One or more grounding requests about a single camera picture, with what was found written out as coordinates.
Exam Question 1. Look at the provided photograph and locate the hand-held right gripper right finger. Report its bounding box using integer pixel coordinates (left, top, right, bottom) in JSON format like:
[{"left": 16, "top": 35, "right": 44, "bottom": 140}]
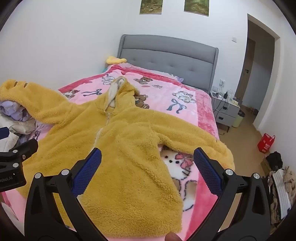
[{"left": 187, "top": 147, "right": 271, "bottom": 241}]

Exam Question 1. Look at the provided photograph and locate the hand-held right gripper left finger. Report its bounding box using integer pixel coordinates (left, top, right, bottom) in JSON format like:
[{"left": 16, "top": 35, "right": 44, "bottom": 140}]
[{"left": 24, "top": 147, "right": 109, "bottom": 241}]

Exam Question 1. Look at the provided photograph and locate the yellow fleece hooded jacket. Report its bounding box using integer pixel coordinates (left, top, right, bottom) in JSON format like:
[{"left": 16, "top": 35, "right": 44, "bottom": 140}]
[{"left": 0, "top": 76, "right": 235, "bottom": 234}]

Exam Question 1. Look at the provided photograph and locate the lavender white clothes pile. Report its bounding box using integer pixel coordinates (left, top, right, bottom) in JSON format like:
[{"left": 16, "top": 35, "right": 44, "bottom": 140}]
[{"left": 0, "top": 100, "right": 50, "bottom": 152}]

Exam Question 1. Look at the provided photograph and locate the beige striped clothes pile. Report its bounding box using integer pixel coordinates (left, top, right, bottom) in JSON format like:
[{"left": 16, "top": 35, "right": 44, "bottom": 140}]
[{"left": 266, "top": 166, "right": 296, "bottom": 230}]

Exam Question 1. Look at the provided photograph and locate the person's right hand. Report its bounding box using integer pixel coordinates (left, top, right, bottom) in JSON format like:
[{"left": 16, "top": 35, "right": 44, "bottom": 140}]
[{"left": 165, "top": 232, "right": 183, "bottom": 241}]

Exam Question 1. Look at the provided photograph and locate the grey nightstand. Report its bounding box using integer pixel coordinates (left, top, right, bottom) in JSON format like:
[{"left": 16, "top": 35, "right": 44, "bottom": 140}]
[{"left": 211, "top": 91, "right": 242, "bottom": 132}]

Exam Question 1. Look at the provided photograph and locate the light green trash bin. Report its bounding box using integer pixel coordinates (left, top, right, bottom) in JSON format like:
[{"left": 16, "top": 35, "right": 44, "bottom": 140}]
[{"left": 232, "top": 109, "right": 245, "bottom": 128}]

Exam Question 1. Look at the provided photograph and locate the red paper bag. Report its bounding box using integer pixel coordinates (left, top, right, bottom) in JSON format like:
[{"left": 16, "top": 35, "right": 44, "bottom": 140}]
[{"left": 257, "top": 133, "right": 275, "bottom": 154}]

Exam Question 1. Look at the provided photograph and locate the black bag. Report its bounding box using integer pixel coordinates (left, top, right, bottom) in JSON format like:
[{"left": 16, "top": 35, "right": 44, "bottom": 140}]
[{"left": 266, "top": 151, "right": 284, "bottom": 171}]

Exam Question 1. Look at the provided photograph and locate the pink printed blanket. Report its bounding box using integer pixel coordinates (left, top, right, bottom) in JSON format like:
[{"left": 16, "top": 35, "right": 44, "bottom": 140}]
[{"left": 0, "top": 63, "right": 220, "bottom": 241}]

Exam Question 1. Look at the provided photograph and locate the wooden door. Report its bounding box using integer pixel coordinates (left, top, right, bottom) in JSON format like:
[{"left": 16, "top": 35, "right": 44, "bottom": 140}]
[{"left": 235, "top": 37, "right": 256, "bottom": 100}]

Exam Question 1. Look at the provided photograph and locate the yellow plush toy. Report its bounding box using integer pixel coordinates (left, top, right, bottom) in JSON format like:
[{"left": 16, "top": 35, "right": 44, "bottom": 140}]
[{"left": 106, "top": 56, "right": 127, "bottom": 65}]

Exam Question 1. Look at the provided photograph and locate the grey padded bed headboard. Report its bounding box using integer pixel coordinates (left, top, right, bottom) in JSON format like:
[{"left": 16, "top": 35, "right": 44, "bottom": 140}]
[{"left": 117, "top": 34, "right": 219, "bottom": 94}]

